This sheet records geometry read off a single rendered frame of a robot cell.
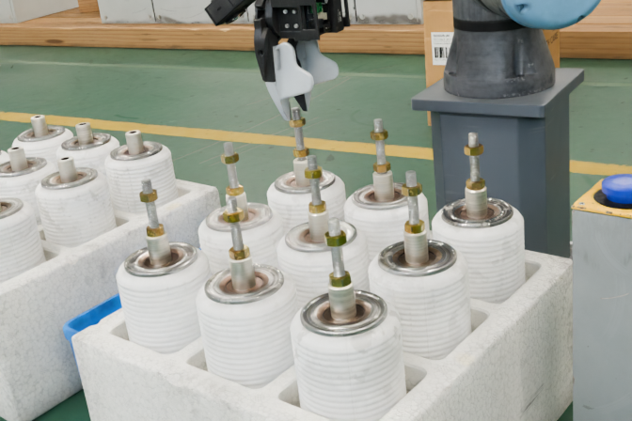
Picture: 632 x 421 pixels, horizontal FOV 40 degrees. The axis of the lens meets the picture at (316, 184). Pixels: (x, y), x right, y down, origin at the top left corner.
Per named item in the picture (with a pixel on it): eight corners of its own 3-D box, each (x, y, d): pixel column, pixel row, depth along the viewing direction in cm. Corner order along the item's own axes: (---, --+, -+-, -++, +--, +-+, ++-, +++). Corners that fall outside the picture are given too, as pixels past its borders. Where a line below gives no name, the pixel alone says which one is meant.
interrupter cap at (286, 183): (306, 169, 111) (305, 164, 110) (348, 179, 105) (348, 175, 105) (261, 189, 106) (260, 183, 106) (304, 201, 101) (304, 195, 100)
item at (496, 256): (445, 387, 93) (434, 236, 87) (437, 340, 102) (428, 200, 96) (534, 382, 93) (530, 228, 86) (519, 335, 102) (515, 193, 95)
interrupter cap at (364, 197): (378, 218, 94) (378, 212, 93) (339, 200, 100) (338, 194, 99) (432, 198, 97) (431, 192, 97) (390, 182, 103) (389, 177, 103)
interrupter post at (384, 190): (383, 205, 97) (380, 178, 96) (370, 199, 99) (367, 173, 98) (399, 198, 98) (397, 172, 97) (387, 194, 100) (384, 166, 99)
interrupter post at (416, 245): (400, 261, 83) (397, 230, 82) (418, 254, 84) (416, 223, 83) (416, 270, 81) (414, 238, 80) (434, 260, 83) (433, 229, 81)
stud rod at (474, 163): (472, 203, 90) (468, 135, 88) (470, 200, 91) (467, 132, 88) (481, 203, 90) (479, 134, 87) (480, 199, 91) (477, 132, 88)
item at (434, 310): (363, 415, 91) (347, 260, 84) (431, 378, 95) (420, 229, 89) (425, 459, 83) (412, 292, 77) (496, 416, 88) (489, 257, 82)
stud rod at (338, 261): (335, 298, 74) (325, 218, 72) (346, 295, 74) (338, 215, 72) (338, 303, 73) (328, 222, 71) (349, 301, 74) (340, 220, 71)
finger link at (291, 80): (308, 127, 96) (306, 43, 94) (265, 123, 99) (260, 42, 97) (323, 122, 99) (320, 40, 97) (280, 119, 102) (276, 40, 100)
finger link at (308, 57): (338, 113, 102) (323, 39, 97) (295, 111, 105) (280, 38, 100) (350, 102, 104) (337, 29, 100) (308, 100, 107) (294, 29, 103)
